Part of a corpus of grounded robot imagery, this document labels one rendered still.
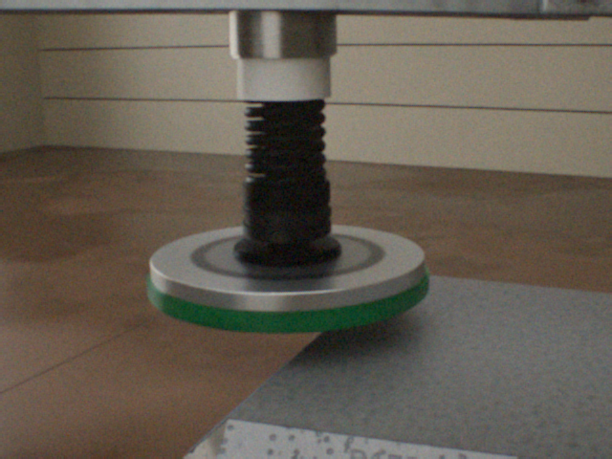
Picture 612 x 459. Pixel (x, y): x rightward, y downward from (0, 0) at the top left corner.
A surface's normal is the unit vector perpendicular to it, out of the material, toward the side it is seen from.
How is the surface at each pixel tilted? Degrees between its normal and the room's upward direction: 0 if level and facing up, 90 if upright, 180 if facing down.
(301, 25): 90
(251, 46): 90
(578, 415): 0
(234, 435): 45
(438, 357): 0
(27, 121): 90
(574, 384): 0
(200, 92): 90
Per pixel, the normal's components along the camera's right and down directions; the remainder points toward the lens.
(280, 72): -0.01, 0.22
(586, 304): -0.01, -0.97
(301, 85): 0.37, 0.20
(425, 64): -0.45, 0.21
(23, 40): 0.89, 0.09
